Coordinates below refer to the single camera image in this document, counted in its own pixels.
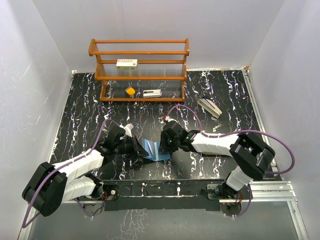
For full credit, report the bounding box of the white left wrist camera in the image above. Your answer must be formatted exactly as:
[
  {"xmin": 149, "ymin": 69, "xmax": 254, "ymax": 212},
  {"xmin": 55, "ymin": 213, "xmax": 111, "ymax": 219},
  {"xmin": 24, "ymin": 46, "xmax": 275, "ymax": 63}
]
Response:
[{"xmin": 120, "ymin": 123, "xmax": 134, "ymax": 137}]

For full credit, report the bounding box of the blue leather card holder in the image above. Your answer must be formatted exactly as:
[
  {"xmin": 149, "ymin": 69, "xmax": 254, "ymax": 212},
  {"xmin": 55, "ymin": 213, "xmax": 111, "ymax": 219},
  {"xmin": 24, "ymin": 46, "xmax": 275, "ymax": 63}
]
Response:
[{"xmin": 142, "ymin": 138, "xmax": 171, "ymax": 162}]

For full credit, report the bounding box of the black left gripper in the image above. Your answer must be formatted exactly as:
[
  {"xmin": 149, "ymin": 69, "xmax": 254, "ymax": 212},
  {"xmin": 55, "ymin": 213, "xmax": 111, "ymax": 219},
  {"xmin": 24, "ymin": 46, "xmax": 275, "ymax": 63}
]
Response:
[{"xmin": 114, "ymin": 134, "xmax": 149, "ymax": 160}]

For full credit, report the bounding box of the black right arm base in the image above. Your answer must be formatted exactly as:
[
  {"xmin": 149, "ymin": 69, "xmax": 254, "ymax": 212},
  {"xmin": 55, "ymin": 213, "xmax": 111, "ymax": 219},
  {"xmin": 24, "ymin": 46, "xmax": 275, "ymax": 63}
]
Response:
[{"xmin": 200, "ymin": 183, "xmax": 253, "ymax": 220}]

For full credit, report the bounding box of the white red paper box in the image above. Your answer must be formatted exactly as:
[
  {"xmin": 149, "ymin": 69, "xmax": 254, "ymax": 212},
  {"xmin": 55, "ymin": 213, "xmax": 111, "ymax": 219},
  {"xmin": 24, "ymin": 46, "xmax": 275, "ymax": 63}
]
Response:
[{"xmin": 116, "ymin": 59, "xmax": 138, "ymax": 70}]

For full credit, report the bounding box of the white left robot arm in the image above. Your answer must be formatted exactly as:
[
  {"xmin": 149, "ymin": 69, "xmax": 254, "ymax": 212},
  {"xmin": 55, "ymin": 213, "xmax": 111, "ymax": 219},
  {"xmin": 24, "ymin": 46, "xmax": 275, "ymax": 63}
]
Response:
[{"xmin": 22, "ymin": 135, "xmax": 149, "ymax": 217}]

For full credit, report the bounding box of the white grey stapler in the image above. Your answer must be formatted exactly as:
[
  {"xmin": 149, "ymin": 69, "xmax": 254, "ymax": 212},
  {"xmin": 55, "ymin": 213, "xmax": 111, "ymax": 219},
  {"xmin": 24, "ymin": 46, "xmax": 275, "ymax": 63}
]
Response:
[{"xmin": 143, "ymin": 89, "xmax": 162, "ymax": 99}]

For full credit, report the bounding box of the yellow square block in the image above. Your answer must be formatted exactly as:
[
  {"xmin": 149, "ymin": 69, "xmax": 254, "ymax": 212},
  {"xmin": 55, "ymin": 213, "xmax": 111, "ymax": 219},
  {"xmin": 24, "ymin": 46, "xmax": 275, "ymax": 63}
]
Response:
[{"xmin": 125, "ymin": 87, "xmax": 136, "ymax": 97}]

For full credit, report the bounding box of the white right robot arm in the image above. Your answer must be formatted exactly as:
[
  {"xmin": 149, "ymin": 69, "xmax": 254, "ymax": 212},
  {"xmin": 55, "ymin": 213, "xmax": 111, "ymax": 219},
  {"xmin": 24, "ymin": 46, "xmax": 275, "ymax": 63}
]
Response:
[{"xmin": 158, "ymin": 120, "xmax": 276, "ymax": 199}]

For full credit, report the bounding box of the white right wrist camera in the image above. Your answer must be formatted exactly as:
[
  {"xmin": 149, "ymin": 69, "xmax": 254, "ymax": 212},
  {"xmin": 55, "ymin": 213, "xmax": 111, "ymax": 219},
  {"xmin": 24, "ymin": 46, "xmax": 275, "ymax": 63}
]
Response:
[{"xmin": 164, "ymin": 115, "xmax": 178, "ymax": 123}]

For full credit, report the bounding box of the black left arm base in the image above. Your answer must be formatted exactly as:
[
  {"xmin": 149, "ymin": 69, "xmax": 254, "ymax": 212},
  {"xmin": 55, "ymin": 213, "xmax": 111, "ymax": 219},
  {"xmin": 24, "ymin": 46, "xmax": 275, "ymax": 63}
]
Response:
[{"xmin": 83, "ymin": 185, "xmax": 119, "ymax": 218}]

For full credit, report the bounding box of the beige oval tray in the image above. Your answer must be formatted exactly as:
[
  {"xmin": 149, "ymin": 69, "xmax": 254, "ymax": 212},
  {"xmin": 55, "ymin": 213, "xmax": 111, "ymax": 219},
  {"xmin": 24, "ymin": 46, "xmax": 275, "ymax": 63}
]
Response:
[{"xmin": 201, "ymin": 149, "xmax": 232, "ymax": 157}]

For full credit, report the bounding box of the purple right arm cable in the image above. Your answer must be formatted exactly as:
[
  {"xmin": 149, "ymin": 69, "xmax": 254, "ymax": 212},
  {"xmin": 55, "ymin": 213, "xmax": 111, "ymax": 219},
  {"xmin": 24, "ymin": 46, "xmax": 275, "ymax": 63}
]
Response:
[{"xmin": 167, "ymin": 104, "xmax": 296, "ymax": 175}]

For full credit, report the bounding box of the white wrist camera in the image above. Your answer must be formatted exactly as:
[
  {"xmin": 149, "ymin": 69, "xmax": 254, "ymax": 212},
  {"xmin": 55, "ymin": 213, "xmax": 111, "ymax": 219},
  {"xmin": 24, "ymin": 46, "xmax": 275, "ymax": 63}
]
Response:
[
  {"xmin": 120, "ymin": 123, "xmax": 134, "ymax": 137},
  {"xmin": 164, "ymin": 115, "xmax": 178, "ymax": 123}
]

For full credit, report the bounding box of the brown wooden shelf rack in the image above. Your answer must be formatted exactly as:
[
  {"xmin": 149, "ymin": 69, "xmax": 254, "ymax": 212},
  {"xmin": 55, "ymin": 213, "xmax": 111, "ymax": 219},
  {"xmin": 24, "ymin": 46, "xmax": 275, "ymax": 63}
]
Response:
[{"xmin": 88, "ymin": 38, "xmax": 190, "ymax": 103}]

